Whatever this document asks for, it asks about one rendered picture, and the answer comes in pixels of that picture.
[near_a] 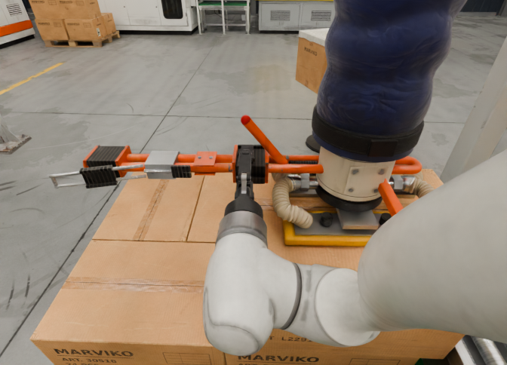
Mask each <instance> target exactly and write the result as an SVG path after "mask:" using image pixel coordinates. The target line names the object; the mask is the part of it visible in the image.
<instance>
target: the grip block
mask: <svg viewBox="0 0 507 365"><path fill-rule="evenodd" d="M246 146H253V157H254V158H255V162H253V163H252V164H251V181H252V182H253V184H265V183H268V181H269V153H268V152H267V151H266V150H265V149H264V148H263V147H262V146H261V145H246ZM240 152H241V145H235V146H234V152H233V157H232V177H233V182H234V183H237V181H238V180H237V176H238V167H239V159H240V156H239V154H240Z"/></svg>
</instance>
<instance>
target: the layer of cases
mask: <svg viewBox="0 0 507 365"><path fill-rule="evenodd" d="M191 173H192V178H176V179H148V176H147V174H146V173H144V172H133V173H132V175H131V176H137V175H144V174H146V178H140V179H129V180H128V182H127V183H126V185H125V186H124V188H123V189H122V191H121V193H120V195H119V196H118V197H117V199H116V201H115V203H114V204H113V205H112V207H111V209H110V211H109V212H108V213H107V215H106V217H105V219H104V220H103V222H102V223H101V225H100V227H99V228H98V229H97V232H96V233H95V235H94V236H93V238H92V240H91V241H90V243H89V245H88V246H87V247H86V249H85V251H84V252H83V254H82V255H81V257H80V259H79V260H78V262H77V263H76V265H75V267H74V269H73V270H72V272H71V273H70V275H69V277H68V278H67V279H66V281H65V283H64V285H63V286H62V287H61V289H60V291H59V293H58V294H57V296H56V297H55V299H54V301H53V302H52V303H51V306H50V307H49V309H48V310H47V312H46V313H45V315H44V317H43V318H42V319H41V321H40V323H39V325H38V326H37V328H36V329H35V331H34V333H33V334H32V336H31V337H30V341H31V342H32V343H33V344H34V345H35V346H36V347H37V348H38V349H39V350H40V351H41V352H42V353H43V354H44V355H45V356H46V357H47V358H48V359H49V360H50V361H51V362H52V363H53V364H54V365H415V363H416V362H417V361H418V360H419V358H414V357H386V356H371V355H356V354H328V353H314V352H299V351H270V350H259V351H258V352H257V353H255V354H252V355H248V356H236V355H231V354H227V353H224V352H222V351H220V350H218V349H216V348H215V347H213V346H212V345H211V344H210V343H209V341H208V340H207V338H206V336H205V334H204V324H203V295H204V281H205V275H206V272H207V266H208V263H209V260H210V257H211V255H212V254H213V252H214V250H215V243H216V239H217V233H218V230H219V223H220V221H221V219H222V218H223V217H224V213H225V209H226V206H227V204H228V203H229V202H231V201H233V200H235V192H236V186H237V183H234V182H233V177H232V173H215V176H207V175H194V174H195V172H191Z"/></svg>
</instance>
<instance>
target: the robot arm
mask: <svg viewBox="0 0 507 365"><path fill-rule="evenodd" d="M239 156H240V159H239V167H238V176H237V180H238V181H237V186H236V192H235V200H233V201H231V202H229V203H228V204H227V206H226V209H225V213H224V217H223V218H222V219H221V221H220V223H219V230H218V233H217V239H216V243H215V250H214V252H213V254H212V255H211V257H210V260H209V263H208V266H207V272H206V275H205V281H204V295H203V324H204V334H205V336H206V338H207V340H208V341H209V343H210V344H211V345H212V346H213V347H215V348H216V349H218V350H220V351H222V352H224V353H227V354H231V355H236V356H248V355H252V354H255V353H257V352H258V351H259V350H260V349H261V348H262V347H263V346H264V345H265V343H266V341H267V340H268V338H269V336H270V334H271V332H272V329H280V330H285V331H288V332H290V333H293V334H295V335H297V336H301V337H303V338H307V339H308V340H311V341H313V342H317V343H321V344H324V345H330V346H335V347H351V346H358V345H363V344H366V343H368V342H370V341H372V340H374V339H375V338H376V337H377V336H378V335H379V333H380V332H388V331H399V330H415V329H429V330H443V331H448V332H453V333H461V334H465V335H469V336H476V337H479V338H483V339H489V340H493V341H496V342H502V343H505V344H507V149H506V150H504V151H503V152H500V153H499V154H497V155H495V156H493V157H492V158H490V159H488V160H486V161H484V162H482V163H481V164H479V165H477V166H475V167H473V168H472V169H470V170H468V171H466V172H465V173H462V174H460V175H459V176H457V177H455V178H454V179H452V180H450V181H448V182H446V183H445V184H443V185H442V186H439V187H437V188H436V189H434V190H433V191H431V192H429V193H428V194H426V195H424V196H422V197H421V198H419V199H417V200H416V201H414V202H413V203H411V204H409V205H408V206H406V207H405V208H404V209H402V210H400V211H399V212H398V213H396V214H395V215H394V216H393V217H391V218H390V219H389V220H388V221H386V222H385V223H384V224H383V225H381V227H380V228H379V229H378V230H377V231H376V232H375V233H374V234H373V235H372V237H371V238H370V240H369V241H368V242H367V244H366V245H365V247H364V250H363V252H362V254H361V257H360V260H359V263H358V272H356V271H354V270H351V269H349V268H336V267H331V266H326V265H319V264H314V265H303V264H298V263H295V262H290V261H288V260H286V259H283V258H281V257H280V256H278V255H276V254H275V253H273V252H272V251H271V250H269V249H268V242H267V226H266V223H265V221H264V220H263V209H262V207H261V206H260V205H259V204H258V203H257V202H256V201H255V200H254V192H253V188H254V184H253V182H252V181H251V164H252V163H253V162H255V158H254V146H246V145H241V152H240V154H239Z"/></svg>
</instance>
